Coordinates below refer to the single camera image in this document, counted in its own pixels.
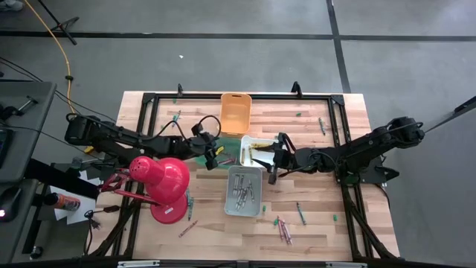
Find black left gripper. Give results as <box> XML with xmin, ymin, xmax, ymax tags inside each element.
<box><xmin>184</xmin><ymin>133</ymin><xmax>225</xmax><ymax>160</ymax></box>

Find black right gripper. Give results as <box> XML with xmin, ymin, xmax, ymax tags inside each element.
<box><xmin>254</xmin><ymin>141</ymin><xmax>299</xmax><ymax>170</ymax></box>

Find grey plastic bin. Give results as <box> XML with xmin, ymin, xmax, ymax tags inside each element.
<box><xmin>223</xmin><ymin>165</ymin><xmax>264</xmax><ymax>218</ymax></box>

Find green plastic bin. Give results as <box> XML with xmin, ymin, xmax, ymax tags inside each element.
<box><xmin>194</xmin><ymin>136</ymin><xmax>245</xmax><ymax>170</ymax></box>

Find white plastic bin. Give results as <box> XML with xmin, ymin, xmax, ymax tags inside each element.
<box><xmin>239</xmin><ymin>134</ymin><xmax>280</xmax><ymax>169</ymax></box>

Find orange plastic bin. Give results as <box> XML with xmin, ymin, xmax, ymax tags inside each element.
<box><xmin>219</xmin><ymin>92</ymin><xmax>254</xmax><ymax>138</ymax></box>

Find light blue crayon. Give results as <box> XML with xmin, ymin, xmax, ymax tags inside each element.
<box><xmin>186</xmin><ymin>189</ymin><xmax>195</xmax><ymax>222</ymax></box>

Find white paper sheets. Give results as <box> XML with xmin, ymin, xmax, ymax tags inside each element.
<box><xmin>49</xmin><ymin>169</ymin><xmax>98</xmax><ymax>226</ymax></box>

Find orange can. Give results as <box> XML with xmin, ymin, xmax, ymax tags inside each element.
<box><xmin>43</xmin><ymin>192</ymin><xmax>82</xmax><ymax>213</ymax></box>

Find black metal bar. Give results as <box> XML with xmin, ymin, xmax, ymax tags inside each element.
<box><xmin>422</xmin><ymin>95</ymin><xmax>476</xmax><ymax>135</ymax></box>

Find grey desk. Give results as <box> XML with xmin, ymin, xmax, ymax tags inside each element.
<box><xmin>0</xmin><ymin>80</ymin><xmax>58</xmax><ymax>264</ymax></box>

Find black floor stand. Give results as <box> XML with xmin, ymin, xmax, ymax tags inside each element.
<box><xmin>36</xmin><ymin>0</ymin><xmax>80</xmax><ymax>46</ymax></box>

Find black computer mouse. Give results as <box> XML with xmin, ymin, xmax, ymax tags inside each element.
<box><xmin>0</xmin><ymin>185</ymin><xmax>23</xmax><ymax>223</ymax></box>

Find person's shoe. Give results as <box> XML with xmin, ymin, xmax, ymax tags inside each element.
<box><xmin>0</xmin><ymin>0</ymin><xmax>25</xmax><ymax>12</ymax></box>

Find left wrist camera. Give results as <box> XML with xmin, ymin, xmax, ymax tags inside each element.
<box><xmin>204</xmin><ymin>156</ymin><xmax>220</xmax><ymax>172</ymax></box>

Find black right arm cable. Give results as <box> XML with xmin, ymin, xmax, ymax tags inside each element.
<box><xmin>277</xmin><ymin>132</ymin><xmax>299</xmax><ymax>154</ymax></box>

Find black table frame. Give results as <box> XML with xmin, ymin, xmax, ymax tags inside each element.
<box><xmin>88</xmin><ymin>90</ymin><xmax>398</xmax><ymax>261</ymax></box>

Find silver aluminium bracket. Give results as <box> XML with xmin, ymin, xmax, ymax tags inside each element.
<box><xmin>116</xmin><ymin>260</ymin><xmax>161</xmax><ymax>268</ymax></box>
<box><xmin>325</xmin><ymin>261</ymin><xmax>368</xmax><ymax>268</ymax></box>

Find black power plug cable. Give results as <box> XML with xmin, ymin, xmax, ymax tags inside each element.
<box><xmin>83</xmin><ymin>204</ymin><xmax>123</xmax><ymax>258</ymax></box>

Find yellow cable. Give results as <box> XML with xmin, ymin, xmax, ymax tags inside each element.
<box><xmin>22</xmin><ymin>0</ymin><xmax>78</xmax><ymax>115</ymax></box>

